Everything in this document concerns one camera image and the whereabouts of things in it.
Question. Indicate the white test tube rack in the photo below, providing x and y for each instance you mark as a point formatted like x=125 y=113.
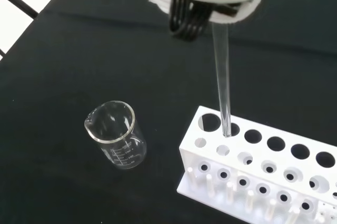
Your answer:
x=237 y=160

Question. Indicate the small clear glass beaker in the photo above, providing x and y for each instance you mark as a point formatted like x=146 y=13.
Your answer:
x=123 y=153

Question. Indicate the black bench cloth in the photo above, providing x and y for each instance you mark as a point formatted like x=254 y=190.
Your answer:
x=79 y=63

